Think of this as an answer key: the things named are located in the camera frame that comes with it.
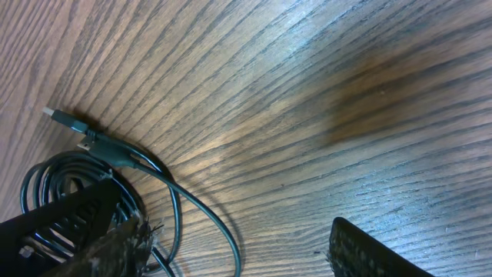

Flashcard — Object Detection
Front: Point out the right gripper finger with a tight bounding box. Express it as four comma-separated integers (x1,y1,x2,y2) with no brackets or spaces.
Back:
327,217,432,277

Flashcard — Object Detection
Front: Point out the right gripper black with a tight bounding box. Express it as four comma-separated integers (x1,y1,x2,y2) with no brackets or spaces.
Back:
1,180,159,277

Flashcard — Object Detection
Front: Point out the black multi-head cable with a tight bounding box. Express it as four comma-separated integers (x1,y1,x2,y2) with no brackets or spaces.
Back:
19,106,242,277

